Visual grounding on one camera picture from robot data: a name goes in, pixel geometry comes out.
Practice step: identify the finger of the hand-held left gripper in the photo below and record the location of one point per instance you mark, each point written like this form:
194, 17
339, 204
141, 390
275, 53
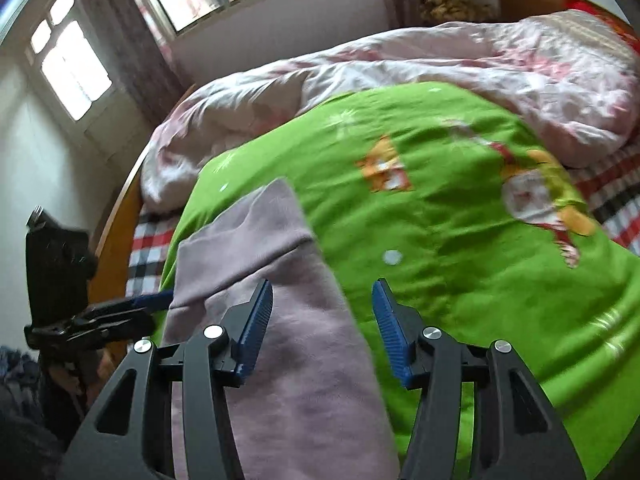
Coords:
120, 327
150, 301

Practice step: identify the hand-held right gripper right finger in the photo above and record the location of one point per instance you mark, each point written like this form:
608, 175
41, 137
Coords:
392, 335

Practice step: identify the plaid bedsheet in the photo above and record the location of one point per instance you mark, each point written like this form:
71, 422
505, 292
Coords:
145, 245

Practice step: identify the small window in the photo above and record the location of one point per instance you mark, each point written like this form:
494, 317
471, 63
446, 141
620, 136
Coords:
75, 70

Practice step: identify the pink floral quilt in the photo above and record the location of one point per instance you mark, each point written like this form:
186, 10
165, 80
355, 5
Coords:
350, 70

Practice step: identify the wooden bed side rail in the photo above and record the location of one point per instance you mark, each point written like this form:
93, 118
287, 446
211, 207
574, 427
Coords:
112, 260

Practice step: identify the yellow brown blanket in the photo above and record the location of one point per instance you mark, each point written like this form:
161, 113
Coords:
450, 7

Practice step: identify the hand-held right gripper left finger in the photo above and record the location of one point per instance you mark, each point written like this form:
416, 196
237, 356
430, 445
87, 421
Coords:
255, 325

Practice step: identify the green cartoon printed blanket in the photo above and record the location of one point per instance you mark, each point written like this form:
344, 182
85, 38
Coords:
450, 285

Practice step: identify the mauve pants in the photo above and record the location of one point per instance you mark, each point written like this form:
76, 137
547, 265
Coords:
300, 385

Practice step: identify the red pillow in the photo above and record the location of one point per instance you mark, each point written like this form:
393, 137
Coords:
615, 27

